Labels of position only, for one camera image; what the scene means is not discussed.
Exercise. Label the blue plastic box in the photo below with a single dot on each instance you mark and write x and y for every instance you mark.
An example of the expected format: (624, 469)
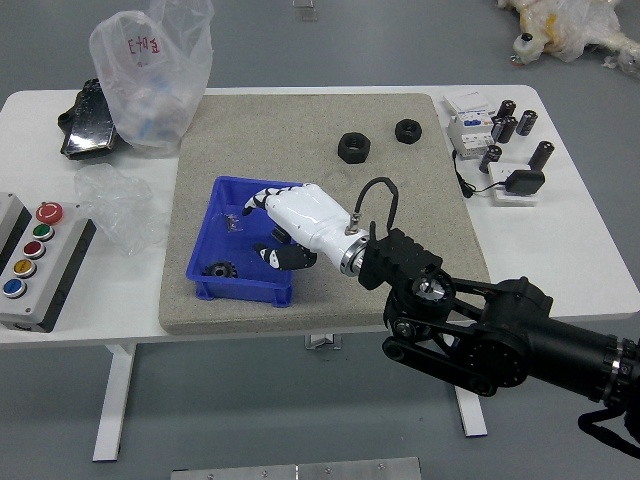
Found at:
(235, 292)

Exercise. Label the small bag of screws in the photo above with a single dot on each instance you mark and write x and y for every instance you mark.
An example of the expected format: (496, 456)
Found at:
(232, 221)

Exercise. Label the big black nut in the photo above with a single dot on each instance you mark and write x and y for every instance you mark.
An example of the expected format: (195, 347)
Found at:
(354, 148)

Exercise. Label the black plastic tray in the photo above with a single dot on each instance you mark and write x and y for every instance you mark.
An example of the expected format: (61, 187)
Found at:
(85, 130)

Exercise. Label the black cylindrical capacitor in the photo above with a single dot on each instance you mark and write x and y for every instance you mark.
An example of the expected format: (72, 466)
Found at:
(507, 109)
(541, 155)
(510, 130)
(527, 122)
(491, 158)
(497, 129)

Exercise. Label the small black nut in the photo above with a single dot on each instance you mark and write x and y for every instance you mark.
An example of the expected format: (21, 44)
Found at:
(408, 131)

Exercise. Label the white circuit breaker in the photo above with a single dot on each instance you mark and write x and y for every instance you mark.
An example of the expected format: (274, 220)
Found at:
(467, 125)

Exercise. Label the small metal floor fixture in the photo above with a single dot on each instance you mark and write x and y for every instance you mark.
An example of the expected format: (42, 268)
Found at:
(305, 10)

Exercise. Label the white table leg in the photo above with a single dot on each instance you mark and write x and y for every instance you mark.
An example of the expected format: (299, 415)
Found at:
(472, 415)
(112, 400)

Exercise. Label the white power socket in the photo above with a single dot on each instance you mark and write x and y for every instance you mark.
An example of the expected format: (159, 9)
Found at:
(500, 172)

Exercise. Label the grey metal floor plate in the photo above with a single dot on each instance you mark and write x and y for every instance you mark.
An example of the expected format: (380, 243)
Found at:
(295, 471)

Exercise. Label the black gear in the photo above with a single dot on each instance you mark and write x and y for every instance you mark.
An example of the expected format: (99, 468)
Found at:
(220, 271)

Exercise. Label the grey push-button control box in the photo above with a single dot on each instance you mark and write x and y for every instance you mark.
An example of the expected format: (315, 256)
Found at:
(35, 280)

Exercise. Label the plush toy in plastic wrap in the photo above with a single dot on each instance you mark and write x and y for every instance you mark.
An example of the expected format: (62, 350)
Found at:
(570, 27)

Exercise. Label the grey-brown mat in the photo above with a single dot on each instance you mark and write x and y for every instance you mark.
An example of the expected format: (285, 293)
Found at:
(280, 130)

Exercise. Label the metal bracket under table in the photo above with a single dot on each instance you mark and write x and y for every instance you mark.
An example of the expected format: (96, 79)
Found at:
(324, 341)

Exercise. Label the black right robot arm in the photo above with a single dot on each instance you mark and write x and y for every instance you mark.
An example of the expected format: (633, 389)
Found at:
(500, 350)

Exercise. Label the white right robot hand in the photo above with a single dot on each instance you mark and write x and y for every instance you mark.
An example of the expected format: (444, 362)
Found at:
(310, 220)

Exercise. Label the crumpled clear plastic bag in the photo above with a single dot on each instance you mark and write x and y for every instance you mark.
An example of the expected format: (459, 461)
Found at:
(115, 200)

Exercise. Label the black plug adapter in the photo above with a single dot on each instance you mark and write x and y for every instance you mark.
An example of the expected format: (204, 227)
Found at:
(526, 182)

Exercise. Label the white plastic bag red print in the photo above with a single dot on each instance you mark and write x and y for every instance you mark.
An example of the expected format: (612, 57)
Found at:
(150, 100)

